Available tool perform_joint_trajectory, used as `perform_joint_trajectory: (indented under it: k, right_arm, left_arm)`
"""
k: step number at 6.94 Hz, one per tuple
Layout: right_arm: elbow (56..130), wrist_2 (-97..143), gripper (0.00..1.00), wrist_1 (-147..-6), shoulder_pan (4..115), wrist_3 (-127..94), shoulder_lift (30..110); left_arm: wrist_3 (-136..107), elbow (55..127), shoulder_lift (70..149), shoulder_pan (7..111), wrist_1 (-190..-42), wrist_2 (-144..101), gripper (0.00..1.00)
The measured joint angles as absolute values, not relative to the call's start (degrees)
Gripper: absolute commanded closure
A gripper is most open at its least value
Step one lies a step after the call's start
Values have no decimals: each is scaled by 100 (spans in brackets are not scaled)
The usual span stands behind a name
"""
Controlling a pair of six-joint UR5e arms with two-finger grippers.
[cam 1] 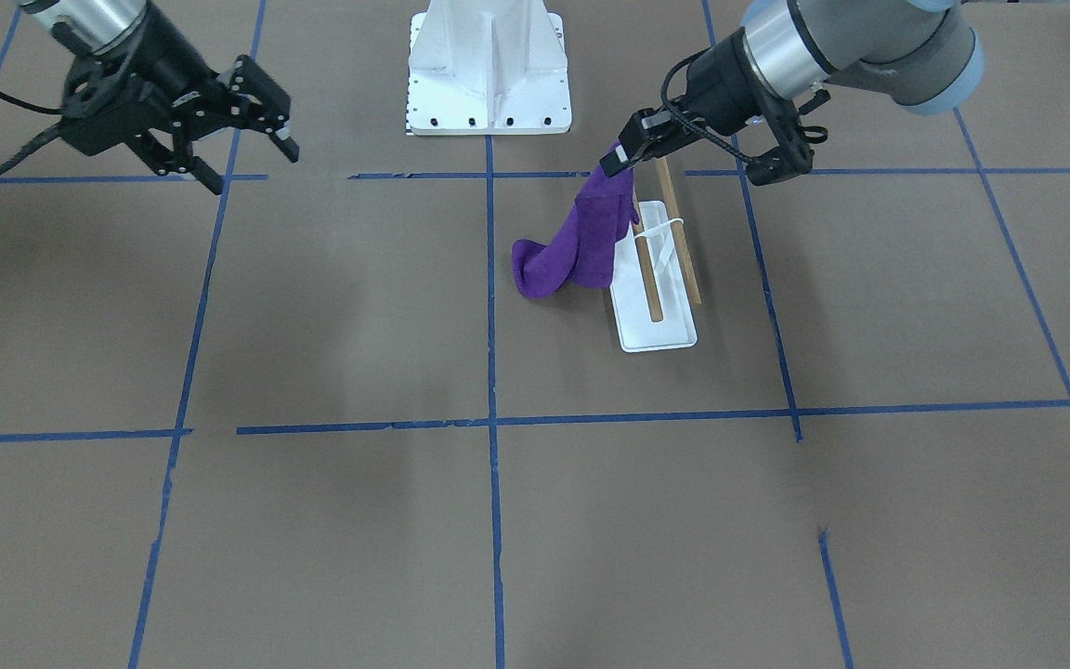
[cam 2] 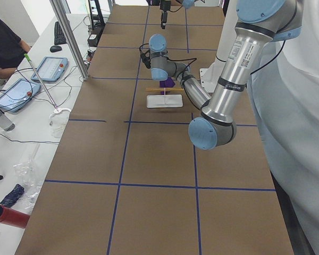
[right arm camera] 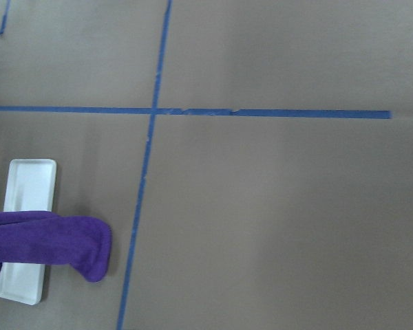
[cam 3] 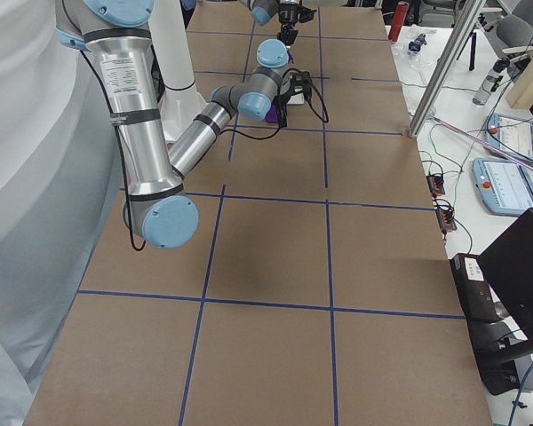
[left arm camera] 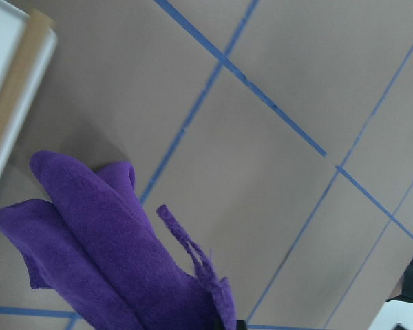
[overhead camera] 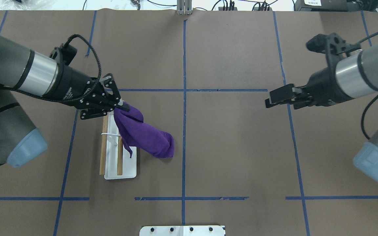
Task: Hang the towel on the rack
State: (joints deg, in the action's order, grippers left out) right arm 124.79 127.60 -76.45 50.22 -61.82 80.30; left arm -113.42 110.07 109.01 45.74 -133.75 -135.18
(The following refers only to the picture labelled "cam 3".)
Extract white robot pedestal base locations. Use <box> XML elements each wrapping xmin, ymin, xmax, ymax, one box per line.
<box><xmin>148</xmin><ymin>0</ymin><xmax>206</xmax><ymax>142</ymax></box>

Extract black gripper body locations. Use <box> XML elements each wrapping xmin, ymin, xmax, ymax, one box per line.
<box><xmin>278</xmin><ymin>2</ymin><xmax>314</xmax><ymax>43</ymax></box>

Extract black usb hub right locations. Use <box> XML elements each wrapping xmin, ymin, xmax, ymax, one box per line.
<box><xmin>434</xmin><ymin>199</ymin><xmax>457</xmax><ymax>234</ymax></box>

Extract black usb hub left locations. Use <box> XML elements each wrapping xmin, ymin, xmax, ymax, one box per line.
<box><xmin>426</xmin><ymin>174</ymin><xmax>445</xmax><ymax>198</ymax></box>

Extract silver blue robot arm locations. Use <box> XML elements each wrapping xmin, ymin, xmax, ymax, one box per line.
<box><xmin>55</xmin><ymin>1</ymin><xmax>290</xmax><ymax>249</ymax></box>
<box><xmin>241</xmin><ymin>0</ymin><xmax>315</xmax><ymax>46</ymax></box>

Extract white towel rack with wooden bars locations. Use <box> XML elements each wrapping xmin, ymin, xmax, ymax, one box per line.
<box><xmin>288</xmin><ymin>93</ymin><xmax>305</xmax><ymax>106</ymax></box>

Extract purple microfibre towel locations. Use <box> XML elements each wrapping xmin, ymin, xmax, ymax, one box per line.
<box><xmin>265</xmin><ymin>104</ymin><xmax>279</xmax><ymax>125</ymax></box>

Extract blue teach pendant near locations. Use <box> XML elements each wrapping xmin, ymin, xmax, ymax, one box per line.
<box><xmin>472</xmin><ymin>158</ymin><xmax>533</xmax><ymax>217</ymax></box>

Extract dark blue folded umbrella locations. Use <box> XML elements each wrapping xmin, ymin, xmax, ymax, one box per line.
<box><xmin>408</xmin><ymin>33</ymin><xmax>427</xmax><ymax>53</ymax></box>

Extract blue teach pendant far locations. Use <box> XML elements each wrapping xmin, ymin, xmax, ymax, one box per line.
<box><xmin>485</xmin><ymin>114</ymin><xmax>533</xmax><ymax>164</ymax></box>

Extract black laptop with stand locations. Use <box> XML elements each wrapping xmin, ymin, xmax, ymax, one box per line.
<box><xmin>449</xmin><ymin>208</ymin><xmax>533</xmax><ymax>395</ymax></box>

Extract clear water bottle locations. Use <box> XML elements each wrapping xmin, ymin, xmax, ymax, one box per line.
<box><xmin>472</xmin><ymin>57</ymin><xmax>510</xmax><ymax>106</ymax></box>

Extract grey aluminium frame post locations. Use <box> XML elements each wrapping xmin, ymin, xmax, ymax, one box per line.
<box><xmin>408</xmin><ymin>0</ymin><xmax>485</xmax><ymax>138</ymax></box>

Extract red cylinder tube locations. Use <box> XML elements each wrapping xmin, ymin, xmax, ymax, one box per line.
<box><xmin>388</xmin><ymin>1</ymin><xmax>410</xmax><ymax>43</ymax></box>

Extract blue teach pendant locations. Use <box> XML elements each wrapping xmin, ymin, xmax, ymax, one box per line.
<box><xmin>472</xmin><ymin>158</ymin><xmax>533</xmax><ymax>217</ymax></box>
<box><xmin>485</xmin><ymin>114</ymin><xmax>533</xmax><ymax>164</ymax></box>

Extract black usb hub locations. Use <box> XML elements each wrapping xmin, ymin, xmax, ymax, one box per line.
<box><xmin>426</xmin><ymin>174</ymin><xmax>445</xmax><ymax>198</ymax></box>
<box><xmin>434</xmin><ymin>199</ymin><xmax>457</xmax><ymax>234</ymax></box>

